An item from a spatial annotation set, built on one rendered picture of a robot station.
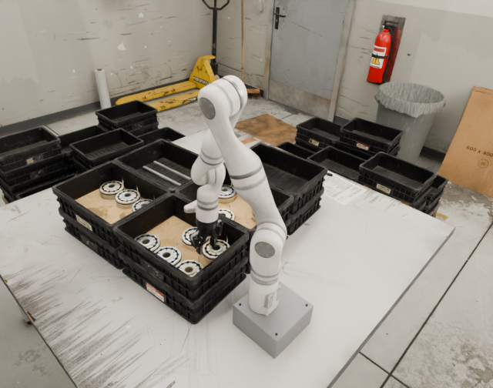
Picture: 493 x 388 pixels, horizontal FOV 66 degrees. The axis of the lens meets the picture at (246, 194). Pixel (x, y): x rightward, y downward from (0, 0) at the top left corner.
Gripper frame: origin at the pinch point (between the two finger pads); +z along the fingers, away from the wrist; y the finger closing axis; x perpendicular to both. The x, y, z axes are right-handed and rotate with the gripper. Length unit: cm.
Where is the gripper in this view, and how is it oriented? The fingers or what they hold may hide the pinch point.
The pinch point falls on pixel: (206, 246)
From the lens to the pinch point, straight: 138.6
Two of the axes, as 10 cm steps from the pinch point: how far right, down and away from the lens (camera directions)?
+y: 7.0, -3.6, 6.2
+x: -7.1, -4.5, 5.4
